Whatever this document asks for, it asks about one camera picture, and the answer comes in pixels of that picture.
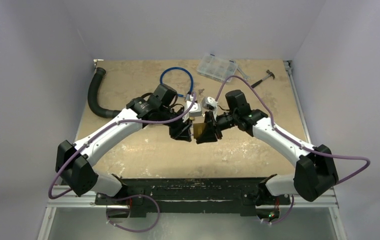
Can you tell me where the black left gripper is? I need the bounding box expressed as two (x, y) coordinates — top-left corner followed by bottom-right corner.
(158, 106), (193, 142)

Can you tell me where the large brass padlock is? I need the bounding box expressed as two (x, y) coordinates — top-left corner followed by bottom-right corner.
(191, 114), (215, 142)

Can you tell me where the blue cable lock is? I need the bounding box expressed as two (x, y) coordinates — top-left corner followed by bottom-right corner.
(159, 66), (194, 100)

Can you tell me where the black corrugated drain hose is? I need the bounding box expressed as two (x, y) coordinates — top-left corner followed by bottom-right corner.
(87, 67), (122, 119)

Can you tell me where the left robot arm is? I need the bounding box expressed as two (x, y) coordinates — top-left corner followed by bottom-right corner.
(55, 84), (191, 205)

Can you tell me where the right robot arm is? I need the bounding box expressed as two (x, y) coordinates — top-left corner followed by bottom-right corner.
(194, 90), (339, 205)

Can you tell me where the silver open-end wrench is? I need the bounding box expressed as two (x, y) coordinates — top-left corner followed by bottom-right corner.
(237, 66), (251, 81)

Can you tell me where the clear plastic organizer box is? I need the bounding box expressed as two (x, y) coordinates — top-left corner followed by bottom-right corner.
(196, 53), (238, 83)

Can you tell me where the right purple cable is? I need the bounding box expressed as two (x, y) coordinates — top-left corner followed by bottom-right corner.
(214, 75), (372, 226)

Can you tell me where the purple cable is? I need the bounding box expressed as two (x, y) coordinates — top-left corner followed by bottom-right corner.
(214, 75), (372, 226)
(47, 91), (197, 233)

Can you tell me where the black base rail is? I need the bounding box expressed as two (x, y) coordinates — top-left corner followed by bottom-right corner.
(96, 177), (291, 218)

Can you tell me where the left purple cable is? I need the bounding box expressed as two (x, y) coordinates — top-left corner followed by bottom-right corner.
(47, 91), (197, 233)

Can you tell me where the small black-handled hammer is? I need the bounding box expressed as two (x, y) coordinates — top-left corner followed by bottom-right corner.
(251, 69), (275, 88)

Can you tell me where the aluminium frame rail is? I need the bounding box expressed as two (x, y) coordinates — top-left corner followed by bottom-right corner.
(37, 189), (347, 240)

